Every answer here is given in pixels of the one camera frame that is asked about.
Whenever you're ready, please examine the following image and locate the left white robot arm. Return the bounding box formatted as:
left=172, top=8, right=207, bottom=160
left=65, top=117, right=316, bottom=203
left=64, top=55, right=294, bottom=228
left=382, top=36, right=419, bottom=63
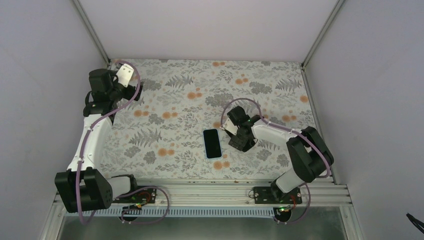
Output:
left=54, top=63, right=142, bottom=213

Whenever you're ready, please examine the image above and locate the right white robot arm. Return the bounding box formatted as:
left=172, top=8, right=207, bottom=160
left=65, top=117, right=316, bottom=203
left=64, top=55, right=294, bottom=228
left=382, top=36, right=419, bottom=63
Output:
left=223, top=106, right=334, bottom=204

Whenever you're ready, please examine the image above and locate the phone in light blue case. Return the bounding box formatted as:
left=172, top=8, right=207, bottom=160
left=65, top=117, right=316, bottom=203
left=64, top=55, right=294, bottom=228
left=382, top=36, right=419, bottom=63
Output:
left=202, top=129, right=223, bottom=159

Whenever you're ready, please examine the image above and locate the floral patterned table mat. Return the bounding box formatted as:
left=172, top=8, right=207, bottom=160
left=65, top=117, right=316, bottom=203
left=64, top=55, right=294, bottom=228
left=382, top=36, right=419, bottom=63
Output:
left=100, top=59, right=315, bottom=180

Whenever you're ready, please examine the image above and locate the black object at corner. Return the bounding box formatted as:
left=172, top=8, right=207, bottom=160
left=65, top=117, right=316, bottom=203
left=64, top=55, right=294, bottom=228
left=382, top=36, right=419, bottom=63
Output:
left=406, top=213, right=424, bottom=234

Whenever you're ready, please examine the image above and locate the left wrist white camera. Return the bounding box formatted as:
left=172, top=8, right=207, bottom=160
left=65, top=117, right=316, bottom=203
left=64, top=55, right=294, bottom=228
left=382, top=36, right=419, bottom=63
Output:
left=116, top=63, right=135, bottom=88

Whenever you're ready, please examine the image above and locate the wrist white camera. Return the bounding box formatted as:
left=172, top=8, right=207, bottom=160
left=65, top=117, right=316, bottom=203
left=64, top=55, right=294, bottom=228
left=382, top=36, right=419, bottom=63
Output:
left=116, top=63, right=135, bottom=88
left=222, top=118, right=238, bottom=136

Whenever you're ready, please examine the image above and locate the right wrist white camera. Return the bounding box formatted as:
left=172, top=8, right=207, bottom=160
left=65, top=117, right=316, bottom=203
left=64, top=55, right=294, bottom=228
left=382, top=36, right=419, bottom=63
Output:
left=222, top=118, right=238, bottom=136

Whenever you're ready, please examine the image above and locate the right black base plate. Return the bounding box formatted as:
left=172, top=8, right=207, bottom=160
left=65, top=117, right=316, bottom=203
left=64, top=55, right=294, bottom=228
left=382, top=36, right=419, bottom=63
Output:
left=252, top=186, right=303, bottom=205

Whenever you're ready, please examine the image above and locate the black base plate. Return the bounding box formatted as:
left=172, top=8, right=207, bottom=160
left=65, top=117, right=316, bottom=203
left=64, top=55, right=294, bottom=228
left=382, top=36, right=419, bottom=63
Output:
left=252, top=186, right=303, bottom=205
left=112, top=188, right=157, bottom=205

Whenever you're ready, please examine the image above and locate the perforated grey cable tray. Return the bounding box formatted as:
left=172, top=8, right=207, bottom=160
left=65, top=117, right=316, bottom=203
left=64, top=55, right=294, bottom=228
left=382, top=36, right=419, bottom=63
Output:
left=64, top=207, right=277, bottom=218

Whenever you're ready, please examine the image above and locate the aluminium front rail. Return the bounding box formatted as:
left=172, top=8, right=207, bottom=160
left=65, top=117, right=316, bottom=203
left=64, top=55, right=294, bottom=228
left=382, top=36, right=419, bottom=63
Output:
left=52, top=180, right=353, bottom=208

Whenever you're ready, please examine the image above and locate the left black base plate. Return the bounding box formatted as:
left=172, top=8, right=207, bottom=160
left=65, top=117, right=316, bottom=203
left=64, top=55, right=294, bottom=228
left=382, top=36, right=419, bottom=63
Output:
left=112, top=188, right=157, bottom=205

